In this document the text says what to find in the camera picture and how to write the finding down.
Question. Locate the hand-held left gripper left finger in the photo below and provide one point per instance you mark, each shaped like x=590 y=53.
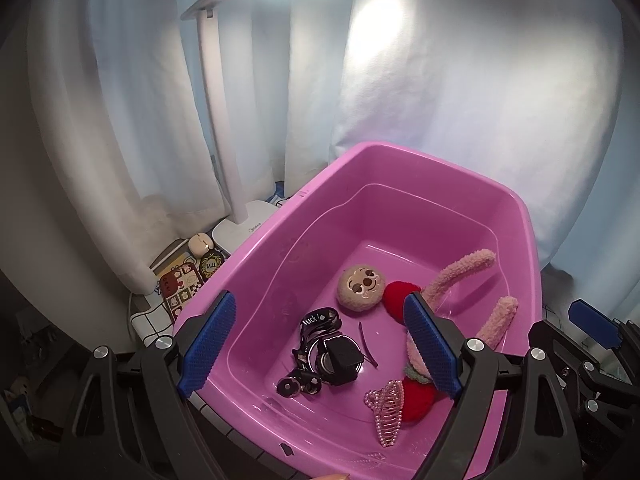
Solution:
x=207 y=347

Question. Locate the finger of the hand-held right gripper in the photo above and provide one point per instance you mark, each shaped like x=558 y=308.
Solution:
x=595 y=322
x=567 y=345

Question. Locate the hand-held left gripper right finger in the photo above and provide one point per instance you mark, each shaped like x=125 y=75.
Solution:
x=432 y=347

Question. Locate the thin snap hair clip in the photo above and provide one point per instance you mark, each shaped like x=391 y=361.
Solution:
x=367 y=347

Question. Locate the pink plush pompom headband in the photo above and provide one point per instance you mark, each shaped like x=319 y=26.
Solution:
x=460 y=270

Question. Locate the pearl claw hair clip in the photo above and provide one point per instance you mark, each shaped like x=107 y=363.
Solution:
x=387 y=420

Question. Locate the black wrist watch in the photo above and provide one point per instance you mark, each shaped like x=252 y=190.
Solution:
x=340 y=357

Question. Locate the beige plush face clip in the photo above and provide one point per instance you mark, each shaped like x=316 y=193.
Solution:
x=360 y=287

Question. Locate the pink plastic basin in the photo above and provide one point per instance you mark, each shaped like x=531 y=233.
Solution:
x=400 y=230

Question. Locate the round black yellow badge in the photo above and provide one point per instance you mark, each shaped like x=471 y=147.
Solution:
x=212 y=266

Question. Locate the beige earbud case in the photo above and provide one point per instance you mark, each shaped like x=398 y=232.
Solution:
x=199 y=244

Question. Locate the small blue object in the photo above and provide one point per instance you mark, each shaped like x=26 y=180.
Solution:
x=277 y=192

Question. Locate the white desk lamp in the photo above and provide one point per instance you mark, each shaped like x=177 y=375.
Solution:
x=222 y=110

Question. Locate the white curtain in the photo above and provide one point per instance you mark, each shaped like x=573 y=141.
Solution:
x=450 y=110

